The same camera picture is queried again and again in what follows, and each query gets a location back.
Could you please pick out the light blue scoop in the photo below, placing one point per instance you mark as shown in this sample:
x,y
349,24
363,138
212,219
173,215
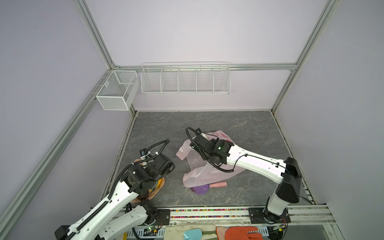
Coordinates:
x,y
194,234

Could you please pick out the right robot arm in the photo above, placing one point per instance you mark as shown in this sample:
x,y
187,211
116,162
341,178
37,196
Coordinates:
x,y
286,174

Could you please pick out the small white mesh basket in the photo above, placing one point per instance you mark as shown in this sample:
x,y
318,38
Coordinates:
x,y
118,91

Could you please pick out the long white wire basket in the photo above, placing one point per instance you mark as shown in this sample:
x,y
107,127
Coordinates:
x,y
186,78

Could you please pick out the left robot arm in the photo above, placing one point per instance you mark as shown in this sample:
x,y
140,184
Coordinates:
x,y
100,222

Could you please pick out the pink plastic bag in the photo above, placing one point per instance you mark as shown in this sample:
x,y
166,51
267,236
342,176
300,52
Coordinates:
x,y
201,173

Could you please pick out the beige cloth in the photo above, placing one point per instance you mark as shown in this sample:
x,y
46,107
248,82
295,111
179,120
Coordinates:
x,y
176,232

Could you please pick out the purple scoop with pink handle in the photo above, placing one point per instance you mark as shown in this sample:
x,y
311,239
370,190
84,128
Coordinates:
x,y
201,190

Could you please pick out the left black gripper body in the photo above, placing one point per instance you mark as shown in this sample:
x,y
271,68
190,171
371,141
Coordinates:
x,y
156,178

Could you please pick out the red orange glove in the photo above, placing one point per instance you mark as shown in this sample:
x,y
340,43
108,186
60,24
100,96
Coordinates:
x,y
243,233

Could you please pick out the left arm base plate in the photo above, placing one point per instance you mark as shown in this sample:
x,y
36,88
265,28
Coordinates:
x,y
161,217

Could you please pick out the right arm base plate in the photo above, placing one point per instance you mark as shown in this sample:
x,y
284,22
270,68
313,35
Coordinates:
x,y
259,215

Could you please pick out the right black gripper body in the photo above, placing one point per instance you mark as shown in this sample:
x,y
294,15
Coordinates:
x,y
214,143

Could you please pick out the pink wavy plate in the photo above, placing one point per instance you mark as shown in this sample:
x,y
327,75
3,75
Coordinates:
x,y
146,177

